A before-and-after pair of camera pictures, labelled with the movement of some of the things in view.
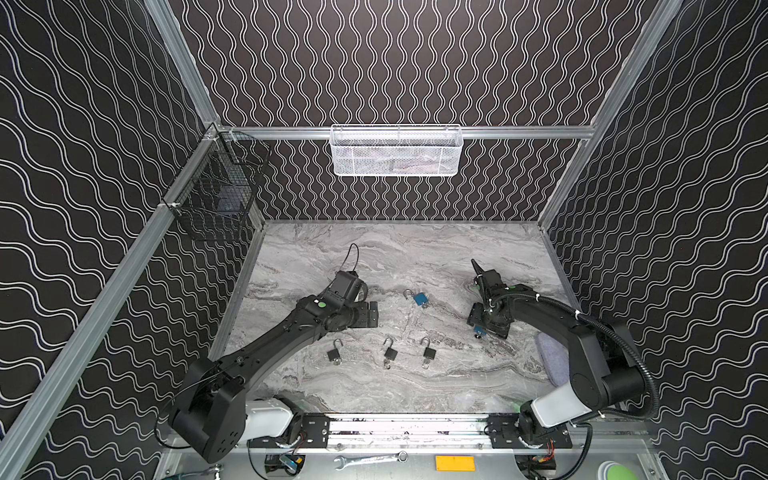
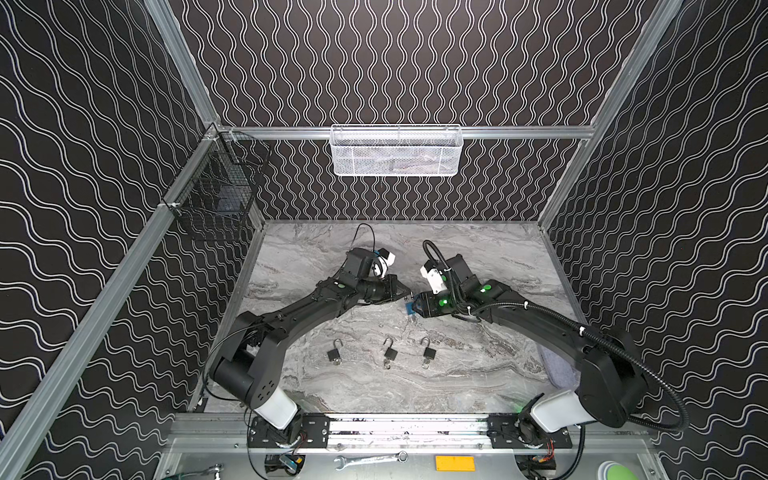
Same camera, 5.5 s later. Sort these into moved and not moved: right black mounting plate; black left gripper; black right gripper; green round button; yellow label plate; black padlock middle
Moved: black left gripper; black right gripper
Not moved: black padlock middle; right black mounting plate; yellow label plate; green round button
